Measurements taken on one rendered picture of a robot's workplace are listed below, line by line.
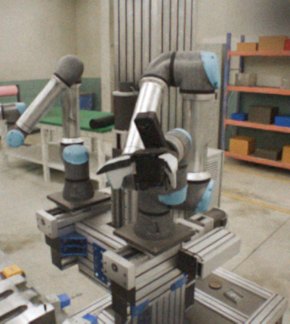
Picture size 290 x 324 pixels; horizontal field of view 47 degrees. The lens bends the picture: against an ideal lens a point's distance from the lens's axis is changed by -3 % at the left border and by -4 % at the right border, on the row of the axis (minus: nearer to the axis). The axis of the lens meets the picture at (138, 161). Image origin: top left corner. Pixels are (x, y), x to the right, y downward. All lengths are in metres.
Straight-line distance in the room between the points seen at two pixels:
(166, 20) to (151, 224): 0.77
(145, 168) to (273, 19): 5.58
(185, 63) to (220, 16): 5.54
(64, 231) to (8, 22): 7.09
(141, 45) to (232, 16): 5.14
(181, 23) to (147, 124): 0.82
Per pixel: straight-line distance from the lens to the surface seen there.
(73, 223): 1.63
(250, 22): 6.34
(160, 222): 1.24
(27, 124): 1.53
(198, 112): 1.11
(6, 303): 1.28
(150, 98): 1.05
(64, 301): 1.32
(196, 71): 1.08
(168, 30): 1.41
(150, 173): 0.72
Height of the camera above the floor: 1.64
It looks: 16 degrees down
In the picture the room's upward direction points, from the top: straight up
